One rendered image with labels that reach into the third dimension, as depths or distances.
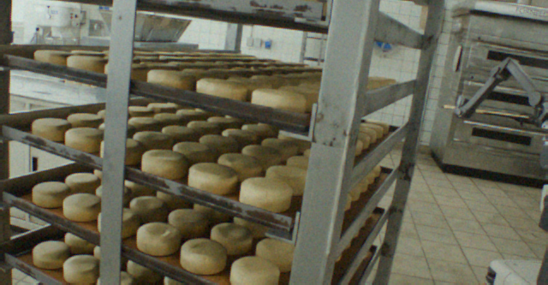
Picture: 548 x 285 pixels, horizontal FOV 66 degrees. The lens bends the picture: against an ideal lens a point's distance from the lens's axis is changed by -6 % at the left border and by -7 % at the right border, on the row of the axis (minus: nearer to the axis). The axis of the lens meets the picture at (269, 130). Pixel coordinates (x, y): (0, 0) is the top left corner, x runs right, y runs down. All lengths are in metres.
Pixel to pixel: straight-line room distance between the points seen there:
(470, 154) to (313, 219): 5.22
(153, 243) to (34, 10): 5.45
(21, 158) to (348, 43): 2.44
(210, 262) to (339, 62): 0.25
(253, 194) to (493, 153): 5.28
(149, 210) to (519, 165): 5.37
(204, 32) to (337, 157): 6.25
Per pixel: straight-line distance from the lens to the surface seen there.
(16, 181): 0.68
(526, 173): 5.82
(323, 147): 0.35
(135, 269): 0.64
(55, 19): 5.65
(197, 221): 0.56
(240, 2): 0.39
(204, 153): 0.53
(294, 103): 0.40
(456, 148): 5.52
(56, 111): 0.70
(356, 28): 0.34
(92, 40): 2.29
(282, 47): 6.31
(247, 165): 0.50
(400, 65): 6.29
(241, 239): 0.53
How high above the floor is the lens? 1.29
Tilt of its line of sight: 12 degrees down
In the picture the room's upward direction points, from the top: 8 degrees clockwise
